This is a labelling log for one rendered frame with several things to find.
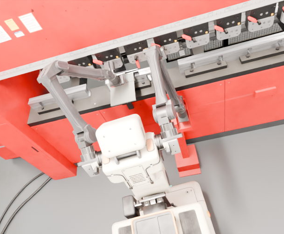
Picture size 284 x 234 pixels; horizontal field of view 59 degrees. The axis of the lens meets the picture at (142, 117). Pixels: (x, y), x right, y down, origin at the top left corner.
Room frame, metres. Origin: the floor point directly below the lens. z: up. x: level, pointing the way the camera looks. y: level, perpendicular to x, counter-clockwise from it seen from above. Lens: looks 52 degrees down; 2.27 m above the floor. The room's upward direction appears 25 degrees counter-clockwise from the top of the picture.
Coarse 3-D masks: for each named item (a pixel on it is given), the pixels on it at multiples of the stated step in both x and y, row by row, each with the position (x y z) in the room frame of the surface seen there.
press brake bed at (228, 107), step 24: (264, 72) 1.03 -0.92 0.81; (192, 96) 1.16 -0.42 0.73; (216, 96) 1.12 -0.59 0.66; (240, 96) 1.07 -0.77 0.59; (264, 96) 1.02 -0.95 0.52; (96, 120) 1.37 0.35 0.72; (144, 120) 1.27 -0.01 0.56; (192, 120) 1.17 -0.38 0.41; (216, 120) 1.12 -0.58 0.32; (240, 120) 1.06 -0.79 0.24; (264, 120) 1.01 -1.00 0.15; (72, 144) 1.46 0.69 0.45; (96, 144) 1.41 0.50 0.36
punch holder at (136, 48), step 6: (138, 42) 1.34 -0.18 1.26; (144, 42) 1.33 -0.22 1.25; (126, 48) 1.36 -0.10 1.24; (132, 48) 1.35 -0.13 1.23; (138, 48) 1.34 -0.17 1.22; (144, 48) 1.33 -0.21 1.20; (132, 54) 1.35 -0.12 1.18; (138, 54) 1.34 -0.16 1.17; (144, 54) 1.35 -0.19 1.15; (132, 60) 1.36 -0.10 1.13; (138, 60) 1.35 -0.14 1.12; (144, 60) 1.34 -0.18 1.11
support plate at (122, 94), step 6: (126, 78) 1.36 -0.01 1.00; (132, 78) 1.34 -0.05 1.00; (126, 84) 1.30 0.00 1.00; (132, 84) 1.28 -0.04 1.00; (114, 90) 1.31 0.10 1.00; (120, 90) 1.28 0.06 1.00; (126, 90) 1.25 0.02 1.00; (132, 90) 1.23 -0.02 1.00; (114, 96) 1.25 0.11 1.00; (120, 96) 1.23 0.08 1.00; (126, 96) 1.20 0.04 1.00; (132, 96) 1.18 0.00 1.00; (114, 102) 1.20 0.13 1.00; (120, 102) 1.17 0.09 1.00; (126, 102) 1.15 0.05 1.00
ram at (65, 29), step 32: (0, 0) 1.50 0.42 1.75; (32, 0) 1.46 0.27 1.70; (64, 0) 1.42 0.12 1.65; (96, 0) 1.38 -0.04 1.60; (128, 0) 1.33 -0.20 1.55; (160, 0) 1.29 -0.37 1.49; (192, 0) 1.25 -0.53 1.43; (224, 0) 1.20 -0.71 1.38; (32, 32) 1.49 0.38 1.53; (64, 32) 1.44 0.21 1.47; (96, 32) 1.40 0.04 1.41; (128, 32) 1.35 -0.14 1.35; (160, 32) 1.30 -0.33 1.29; (0, 64) 1.58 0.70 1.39
